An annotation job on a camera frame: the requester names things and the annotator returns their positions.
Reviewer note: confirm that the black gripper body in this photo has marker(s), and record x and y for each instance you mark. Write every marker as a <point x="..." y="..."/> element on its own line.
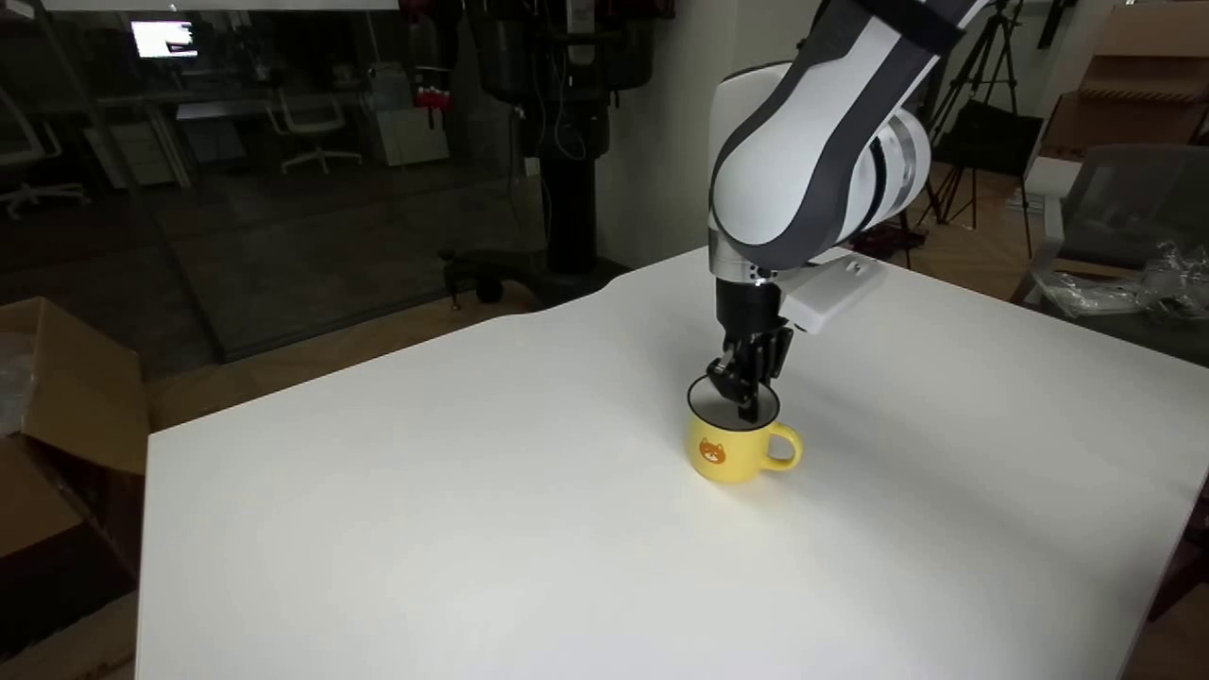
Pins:
<point x="750" y="309"/>

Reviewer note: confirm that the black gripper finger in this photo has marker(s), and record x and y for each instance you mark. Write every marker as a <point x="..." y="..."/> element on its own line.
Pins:
<point x="727" y="375"/>
<point x="765" y="373"/>

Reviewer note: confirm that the yellow ceramic mug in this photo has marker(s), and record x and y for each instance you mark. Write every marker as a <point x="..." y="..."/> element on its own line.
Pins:
<point x="732" y="448"/>

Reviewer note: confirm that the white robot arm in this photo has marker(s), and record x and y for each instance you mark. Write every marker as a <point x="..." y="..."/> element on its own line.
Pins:
<point x="805" y="136"/>

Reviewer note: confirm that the black pillar stand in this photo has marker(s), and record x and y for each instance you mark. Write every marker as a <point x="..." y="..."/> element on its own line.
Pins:
<point x="567" y="125"/>

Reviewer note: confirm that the clear plastic wrap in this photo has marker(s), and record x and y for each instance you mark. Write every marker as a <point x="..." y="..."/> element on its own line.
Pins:
<point x="1137" y="290"/>

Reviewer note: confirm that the tall cardboard box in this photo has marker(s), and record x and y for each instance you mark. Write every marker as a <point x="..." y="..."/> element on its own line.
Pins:
<point x="1137" y="88"/>

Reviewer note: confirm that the white office chair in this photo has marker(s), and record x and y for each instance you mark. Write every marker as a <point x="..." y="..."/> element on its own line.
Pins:
<point x="313" y="124"/>

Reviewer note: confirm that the lit computer monitor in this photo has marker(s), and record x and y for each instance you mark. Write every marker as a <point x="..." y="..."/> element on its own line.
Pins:
<point x="164" y="39"/>

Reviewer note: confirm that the brown cardboard box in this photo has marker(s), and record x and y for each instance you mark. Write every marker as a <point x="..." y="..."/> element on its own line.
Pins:
<point x="61" y="418"/>

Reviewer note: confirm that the dark office chair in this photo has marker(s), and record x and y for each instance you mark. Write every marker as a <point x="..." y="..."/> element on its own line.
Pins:
<point x="27" y="151"/>

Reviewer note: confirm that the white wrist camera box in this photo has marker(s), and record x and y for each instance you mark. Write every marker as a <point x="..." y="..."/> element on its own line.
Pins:
<point x="833" y="290"/>

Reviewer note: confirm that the black camera tripod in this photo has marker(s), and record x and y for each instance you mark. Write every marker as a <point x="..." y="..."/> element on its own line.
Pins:
<point x="978" y="116"/>

